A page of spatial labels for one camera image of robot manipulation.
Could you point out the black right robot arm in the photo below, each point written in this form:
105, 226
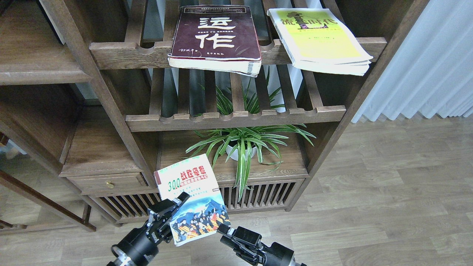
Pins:
247, 245

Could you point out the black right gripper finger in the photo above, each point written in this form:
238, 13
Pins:
225, 230

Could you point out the maroon book white characters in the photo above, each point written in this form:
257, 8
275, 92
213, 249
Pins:
216, 38

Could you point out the white pleated curtain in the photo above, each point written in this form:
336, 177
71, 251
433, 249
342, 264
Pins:
431, 73

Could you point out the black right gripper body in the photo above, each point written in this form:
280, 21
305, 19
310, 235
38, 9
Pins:
248, 246

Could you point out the brass drawer knob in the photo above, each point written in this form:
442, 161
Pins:
109, 184

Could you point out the white plant pot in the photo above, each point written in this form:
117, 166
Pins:
232, 151

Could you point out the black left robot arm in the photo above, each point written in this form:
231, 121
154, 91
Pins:
140, 245

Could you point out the green spider plant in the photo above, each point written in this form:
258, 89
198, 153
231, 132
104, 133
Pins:
267, 139

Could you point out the dark wooden bookshelf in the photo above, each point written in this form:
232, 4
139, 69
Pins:
84, 93

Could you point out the yellow cover book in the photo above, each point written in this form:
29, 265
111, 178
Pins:
315, 40

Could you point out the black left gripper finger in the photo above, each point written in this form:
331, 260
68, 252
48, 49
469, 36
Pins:
181, 199

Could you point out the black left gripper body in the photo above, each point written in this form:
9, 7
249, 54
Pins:
140, 245

